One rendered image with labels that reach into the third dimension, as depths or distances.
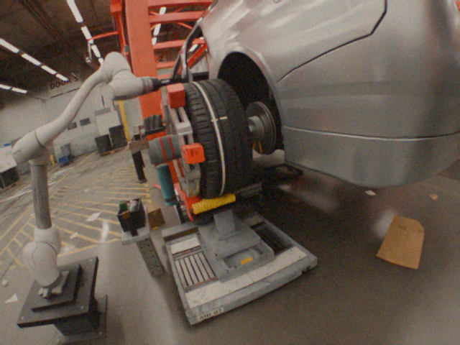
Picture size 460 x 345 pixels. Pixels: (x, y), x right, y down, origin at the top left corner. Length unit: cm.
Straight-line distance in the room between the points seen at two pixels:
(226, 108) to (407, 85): 72
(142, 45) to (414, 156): 162
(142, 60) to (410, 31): 150
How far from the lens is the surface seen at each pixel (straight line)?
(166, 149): 115
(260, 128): 125
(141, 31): 171
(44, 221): 141
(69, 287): 135
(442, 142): 73
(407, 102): 61
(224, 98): 102
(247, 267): 132
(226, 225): 141
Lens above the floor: 103
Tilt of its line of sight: 18 degrees down
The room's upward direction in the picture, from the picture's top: 10 degrees counter-clockwise
